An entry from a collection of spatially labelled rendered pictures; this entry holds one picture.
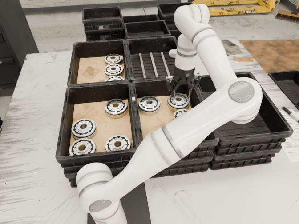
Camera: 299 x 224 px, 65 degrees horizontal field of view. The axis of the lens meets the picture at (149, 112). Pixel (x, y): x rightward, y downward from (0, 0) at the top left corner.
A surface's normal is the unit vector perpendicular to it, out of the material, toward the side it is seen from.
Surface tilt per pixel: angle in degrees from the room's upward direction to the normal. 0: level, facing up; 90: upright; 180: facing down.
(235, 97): 32
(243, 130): 0
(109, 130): 0
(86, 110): 0
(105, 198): 77
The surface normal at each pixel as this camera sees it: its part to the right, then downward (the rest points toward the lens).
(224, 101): -0.38, -0.36
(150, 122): 0.00, -0.69
